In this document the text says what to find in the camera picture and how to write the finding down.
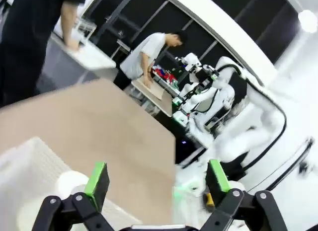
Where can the white round cap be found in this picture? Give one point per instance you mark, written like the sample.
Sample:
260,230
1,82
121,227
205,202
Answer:
70,181

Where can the white side table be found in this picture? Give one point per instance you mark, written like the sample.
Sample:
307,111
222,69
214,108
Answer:
92,57

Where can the white perforated plastic basket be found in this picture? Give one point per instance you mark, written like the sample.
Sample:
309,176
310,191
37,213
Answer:
29,161

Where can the brown board table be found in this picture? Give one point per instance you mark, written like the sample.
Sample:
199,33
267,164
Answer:
155,94

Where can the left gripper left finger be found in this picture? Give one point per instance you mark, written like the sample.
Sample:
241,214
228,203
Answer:
97,186

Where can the person in grey t-shirt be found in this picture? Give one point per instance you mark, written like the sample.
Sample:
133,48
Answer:
146,52

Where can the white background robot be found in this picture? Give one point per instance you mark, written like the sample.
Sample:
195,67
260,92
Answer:
191,59

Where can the person's left forearm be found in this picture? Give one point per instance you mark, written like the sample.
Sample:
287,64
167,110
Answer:
68,20

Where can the person in black t-shirt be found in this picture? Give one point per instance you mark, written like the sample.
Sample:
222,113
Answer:
22,42

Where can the person's left hand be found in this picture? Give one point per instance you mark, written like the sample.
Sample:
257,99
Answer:
73,46

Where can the round ceiling lamp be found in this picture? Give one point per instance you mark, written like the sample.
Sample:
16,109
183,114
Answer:
308,21

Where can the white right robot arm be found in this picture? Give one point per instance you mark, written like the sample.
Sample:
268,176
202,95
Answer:
261,131

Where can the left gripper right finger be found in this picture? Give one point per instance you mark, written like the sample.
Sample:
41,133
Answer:
217,181

